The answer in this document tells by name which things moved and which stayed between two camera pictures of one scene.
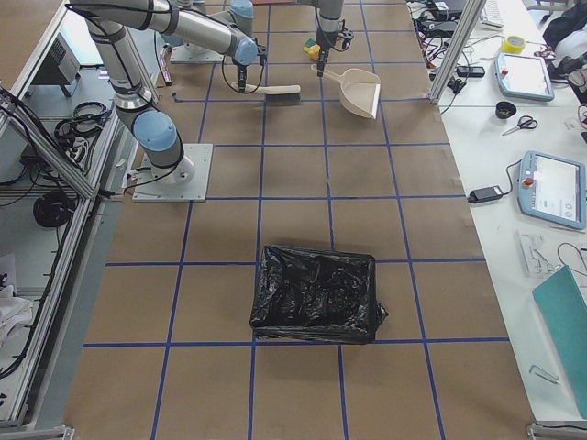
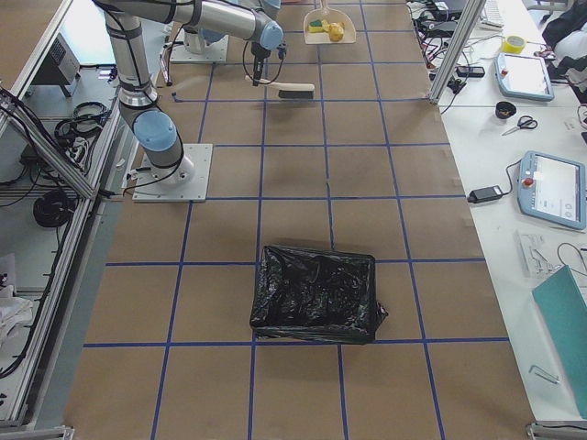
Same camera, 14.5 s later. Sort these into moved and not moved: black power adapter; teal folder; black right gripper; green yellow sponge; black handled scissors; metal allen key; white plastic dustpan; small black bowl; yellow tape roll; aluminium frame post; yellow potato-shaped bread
Moved: white plastic dustpan; green yellow sponge; yellow potato-shaped bread; black right gripper
Not moved: teal folder; black handled scissors; small black bowl; black power adapter; aluminium frame post; metal allen key; yellow tape roll
